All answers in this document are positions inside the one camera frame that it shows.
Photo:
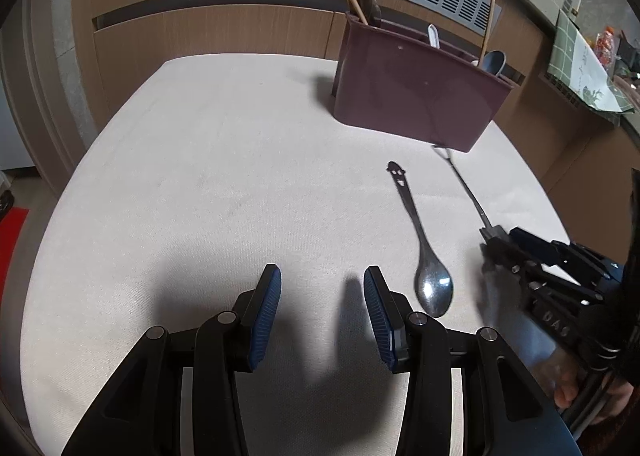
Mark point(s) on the white plastic spoon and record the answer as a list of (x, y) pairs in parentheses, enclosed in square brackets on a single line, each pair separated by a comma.
[(433, 36)]

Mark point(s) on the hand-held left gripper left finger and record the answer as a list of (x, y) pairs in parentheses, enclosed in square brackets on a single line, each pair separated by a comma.
[(265, 316)]

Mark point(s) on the person's right hand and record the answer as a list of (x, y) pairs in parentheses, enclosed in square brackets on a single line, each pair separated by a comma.
[(567, 386)]

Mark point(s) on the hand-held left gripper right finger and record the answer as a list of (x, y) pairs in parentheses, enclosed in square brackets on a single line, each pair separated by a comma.
[(377, 318)]

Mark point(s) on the blue-grey spoon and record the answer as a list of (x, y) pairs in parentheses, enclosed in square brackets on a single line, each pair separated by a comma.
[(495, 62)]

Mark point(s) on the green checked cloth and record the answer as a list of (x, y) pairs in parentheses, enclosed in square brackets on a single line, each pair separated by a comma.
[(580, 66)]

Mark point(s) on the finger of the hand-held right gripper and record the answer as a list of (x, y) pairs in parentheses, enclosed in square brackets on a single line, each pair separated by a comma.
[(565, 256), (545, 296)]

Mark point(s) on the red floor mat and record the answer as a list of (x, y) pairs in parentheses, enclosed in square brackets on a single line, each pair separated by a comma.
[(11, 233)]

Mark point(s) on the maroon plastic utensil holder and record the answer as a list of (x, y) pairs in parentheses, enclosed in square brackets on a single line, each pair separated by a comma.
[(415, 86)]

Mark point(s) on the orange packaged goods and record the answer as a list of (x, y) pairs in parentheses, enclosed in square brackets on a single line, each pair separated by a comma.
[(602, 44)]

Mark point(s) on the wooden spoon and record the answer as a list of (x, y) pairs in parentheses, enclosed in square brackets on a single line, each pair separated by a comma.
[(367, 1)]

